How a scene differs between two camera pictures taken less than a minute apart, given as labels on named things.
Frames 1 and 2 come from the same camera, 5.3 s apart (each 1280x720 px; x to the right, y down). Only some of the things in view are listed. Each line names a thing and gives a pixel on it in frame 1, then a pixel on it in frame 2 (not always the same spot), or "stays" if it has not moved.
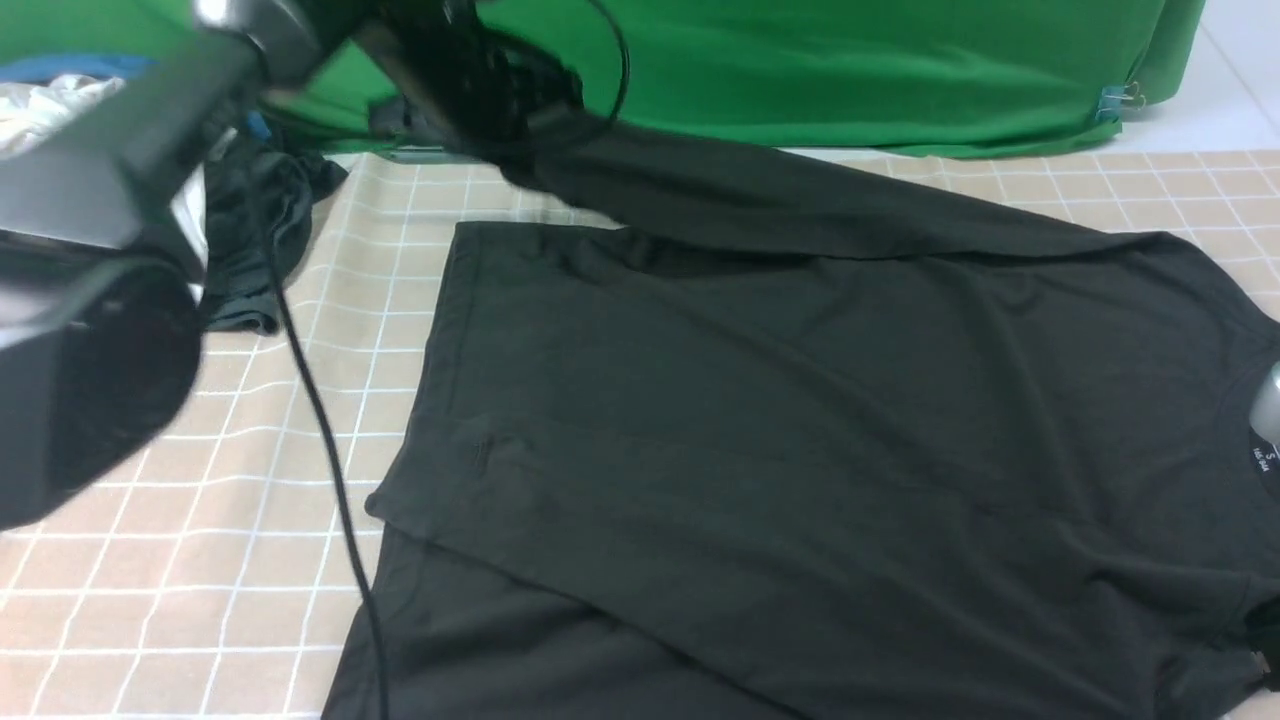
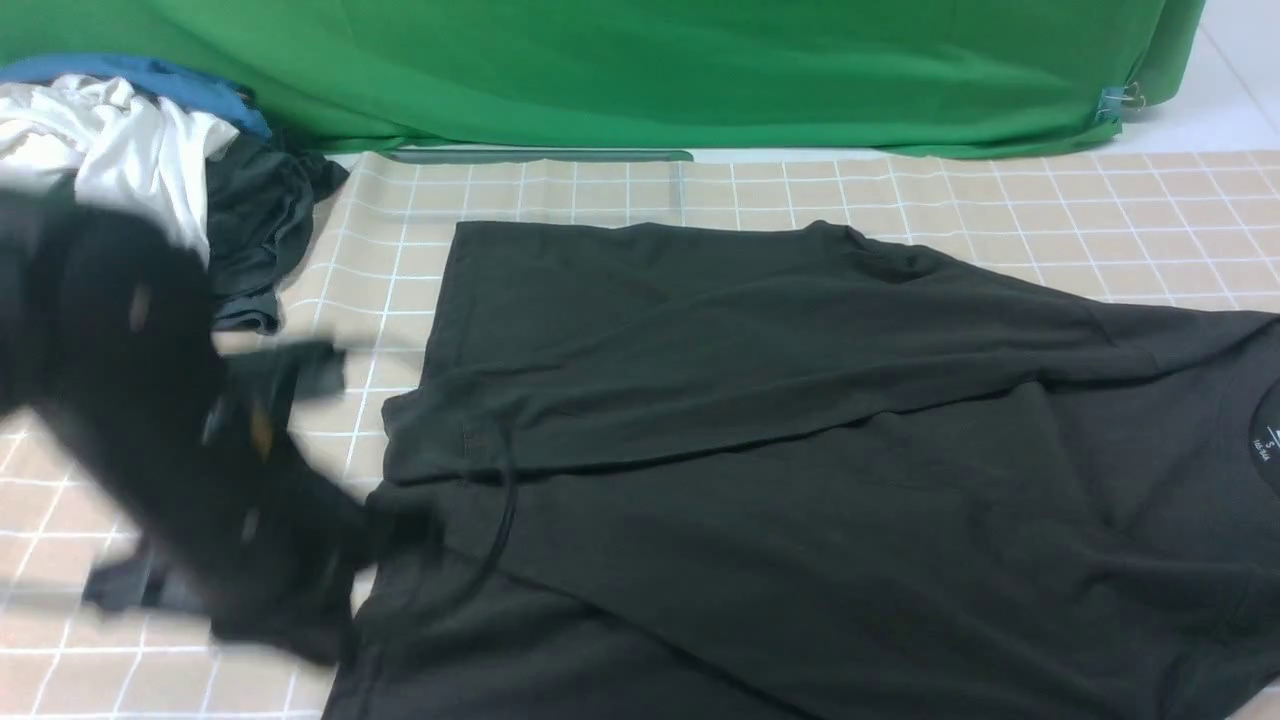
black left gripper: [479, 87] to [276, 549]
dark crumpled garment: [253, 190] stays
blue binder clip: [1115, 99] stays
